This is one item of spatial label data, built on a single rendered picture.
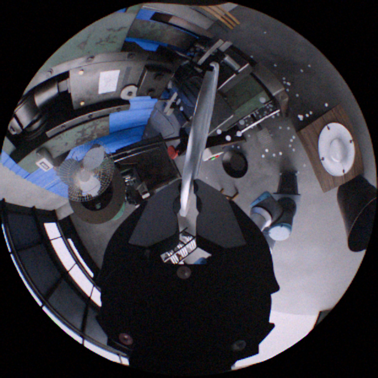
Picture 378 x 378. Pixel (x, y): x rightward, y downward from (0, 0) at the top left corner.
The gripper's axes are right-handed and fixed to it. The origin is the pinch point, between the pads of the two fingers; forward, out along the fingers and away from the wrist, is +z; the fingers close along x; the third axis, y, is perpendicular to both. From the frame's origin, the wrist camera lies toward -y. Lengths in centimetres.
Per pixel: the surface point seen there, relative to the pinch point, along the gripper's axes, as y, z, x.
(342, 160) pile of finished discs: -6, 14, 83
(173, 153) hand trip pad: 11, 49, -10
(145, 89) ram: -17.6, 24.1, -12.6
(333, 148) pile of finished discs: -9, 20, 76
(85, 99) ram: -18.4, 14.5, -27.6
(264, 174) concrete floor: 37, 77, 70
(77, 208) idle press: 60, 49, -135
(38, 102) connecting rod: -23.1, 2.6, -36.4
